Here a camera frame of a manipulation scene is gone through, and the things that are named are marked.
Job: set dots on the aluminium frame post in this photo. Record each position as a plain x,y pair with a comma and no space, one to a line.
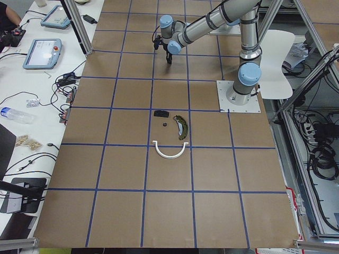
74,16

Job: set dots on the clear plastic water bottle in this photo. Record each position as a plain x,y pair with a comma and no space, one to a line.
17,116

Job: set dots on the far blue teach pendant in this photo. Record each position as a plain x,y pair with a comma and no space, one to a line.
56,18

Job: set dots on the olive green brake shoe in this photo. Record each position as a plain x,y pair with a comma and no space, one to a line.
182,126

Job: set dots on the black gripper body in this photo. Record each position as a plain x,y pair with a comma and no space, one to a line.
168,53

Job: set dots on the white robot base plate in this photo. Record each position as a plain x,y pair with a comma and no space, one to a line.
231,102

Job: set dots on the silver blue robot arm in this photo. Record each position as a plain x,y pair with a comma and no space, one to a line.
228,18

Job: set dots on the white curved plastic bracket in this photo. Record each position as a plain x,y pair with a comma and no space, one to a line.
169,152

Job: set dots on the bag of wooden pieces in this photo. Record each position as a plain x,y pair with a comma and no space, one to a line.
25,141

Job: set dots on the blister pill pack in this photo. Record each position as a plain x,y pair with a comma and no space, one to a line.
34,102

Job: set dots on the black power adapter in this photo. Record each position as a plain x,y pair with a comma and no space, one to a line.
89,19

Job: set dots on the black brake pad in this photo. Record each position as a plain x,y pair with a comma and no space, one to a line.
161,113

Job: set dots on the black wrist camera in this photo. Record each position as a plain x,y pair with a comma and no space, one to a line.
157,42

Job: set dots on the near blue teach pendant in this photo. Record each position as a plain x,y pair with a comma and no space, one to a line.
43,54

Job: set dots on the black camera stand base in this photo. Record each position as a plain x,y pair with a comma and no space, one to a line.
23,195

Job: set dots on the white plastic chair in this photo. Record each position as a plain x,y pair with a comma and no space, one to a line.
275,47

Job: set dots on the blue teach pendant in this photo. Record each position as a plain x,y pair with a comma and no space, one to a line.
56,18
43,54

